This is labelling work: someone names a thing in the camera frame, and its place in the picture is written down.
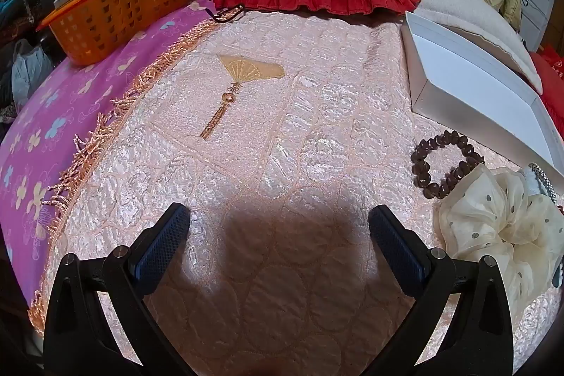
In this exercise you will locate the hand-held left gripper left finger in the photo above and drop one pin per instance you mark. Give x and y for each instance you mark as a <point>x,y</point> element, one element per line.
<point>165,244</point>

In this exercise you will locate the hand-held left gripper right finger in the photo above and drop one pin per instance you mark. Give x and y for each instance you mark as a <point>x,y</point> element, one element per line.
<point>396,248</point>

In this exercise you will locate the cream polka dot scrunchie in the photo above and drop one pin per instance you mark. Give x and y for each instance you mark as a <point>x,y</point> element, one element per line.
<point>484,208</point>

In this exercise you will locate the silver rhinestone bangle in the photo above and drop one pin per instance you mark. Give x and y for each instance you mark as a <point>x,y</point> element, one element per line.
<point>544,180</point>

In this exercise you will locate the white cardboard box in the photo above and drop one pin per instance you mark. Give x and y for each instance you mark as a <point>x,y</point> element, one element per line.
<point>462,67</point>

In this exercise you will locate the purple floral bed sheet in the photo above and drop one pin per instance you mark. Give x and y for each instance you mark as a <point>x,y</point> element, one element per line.
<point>66,116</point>

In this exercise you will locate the pink quilted bedspread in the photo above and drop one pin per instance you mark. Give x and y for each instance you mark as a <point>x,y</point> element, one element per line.
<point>286,116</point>

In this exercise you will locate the pile of clothes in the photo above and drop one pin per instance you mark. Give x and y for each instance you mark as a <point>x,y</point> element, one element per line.
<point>24,67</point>

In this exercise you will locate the plain red pillow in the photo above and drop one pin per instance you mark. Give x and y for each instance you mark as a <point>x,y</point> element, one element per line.
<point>553,85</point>

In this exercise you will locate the orange plastic basket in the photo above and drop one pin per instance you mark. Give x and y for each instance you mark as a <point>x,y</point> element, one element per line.
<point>110,15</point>

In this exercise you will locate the white pillow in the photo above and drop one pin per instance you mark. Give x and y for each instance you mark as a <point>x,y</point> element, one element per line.
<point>462,12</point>

